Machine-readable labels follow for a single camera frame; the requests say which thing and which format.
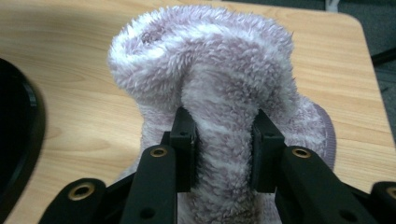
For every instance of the grey cloth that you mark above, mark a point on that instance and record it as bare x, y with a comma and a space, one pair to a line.
218, 62

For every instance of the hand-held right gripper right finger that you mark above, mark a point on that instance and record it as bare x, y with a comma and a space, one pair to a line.
311, 186

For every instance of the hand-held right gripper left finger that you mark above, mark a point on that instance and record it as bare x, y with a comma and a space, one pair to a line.
152, 186

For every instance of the white metal stand frame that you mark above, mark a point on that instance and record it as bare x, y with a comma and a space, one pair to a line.
332, 4

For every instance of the black tripod stand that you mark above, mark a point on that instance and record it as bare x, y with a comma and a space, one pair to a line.
384, 56

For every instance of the black tray base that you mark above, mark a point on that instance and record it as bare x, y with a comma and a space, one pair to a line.
15, 130

